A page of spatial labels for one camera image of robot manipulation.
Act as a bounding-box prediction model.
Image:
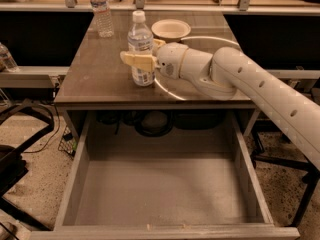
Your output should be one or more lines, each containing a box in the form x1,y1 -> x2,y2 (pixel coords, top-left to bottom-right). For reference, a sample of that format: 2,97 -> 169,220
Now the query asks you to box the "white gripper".
120,38 -> 188,80

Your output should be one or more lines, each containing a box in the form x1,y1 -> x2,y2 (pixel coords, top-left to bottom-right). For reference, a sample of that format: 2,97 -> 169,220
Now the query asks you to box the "blue label plastic bottle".
127,10 -> 155,87

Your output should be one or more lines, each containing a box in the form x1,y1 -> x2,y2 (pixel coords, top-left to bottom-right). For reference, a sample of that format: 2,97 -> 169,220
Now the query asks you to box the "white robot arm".
120,43 -> 320,169

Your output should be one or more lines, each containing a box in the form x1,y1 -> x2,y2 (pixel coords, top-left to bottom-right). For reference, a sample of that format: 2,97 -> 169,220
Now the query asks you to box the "clear plastic water bottle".
90,0 -> 114,38

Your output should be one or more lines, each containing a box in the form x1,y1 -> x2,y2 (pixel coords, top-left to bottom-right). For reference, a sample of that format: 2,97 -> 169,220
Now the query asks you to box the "plastic bottle at left edge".
0,43 -> 20,72

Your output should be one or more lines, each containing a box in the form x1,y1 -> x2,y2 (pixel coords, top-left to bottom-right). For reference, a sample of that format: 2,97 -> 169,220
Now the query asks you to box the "white paper bowl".
151,19 -> 191,42

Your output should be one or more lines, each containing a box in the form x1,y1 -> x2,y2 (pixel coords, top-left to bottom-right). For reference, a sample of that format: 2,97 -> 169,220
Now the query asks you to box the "grey cabinet with open drawer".
30,10 -> 299,240

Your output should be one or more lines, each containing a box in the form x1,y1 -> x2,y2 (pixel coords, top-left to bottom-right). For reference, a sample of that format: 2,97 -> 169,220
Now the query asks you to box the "black office chair left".
0,99 -> 55,231

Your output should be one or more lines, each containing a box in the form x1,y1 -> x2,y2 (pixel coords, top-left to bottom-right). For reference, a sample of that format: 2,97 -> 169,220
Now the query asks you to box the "black chair base right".
251,119 -> 319,227

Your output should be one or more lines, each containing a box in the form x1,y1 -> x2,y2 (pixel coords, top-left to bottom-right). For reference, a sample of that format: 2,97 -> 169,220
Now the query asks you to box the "grey metal rail shelf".
0,0 -> 320,16

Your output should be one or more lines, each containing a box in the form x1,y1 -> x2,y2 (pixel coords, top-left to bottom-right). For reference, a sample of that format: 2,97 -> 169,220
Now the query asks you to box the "black wire basket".
58,127 -> 77,158

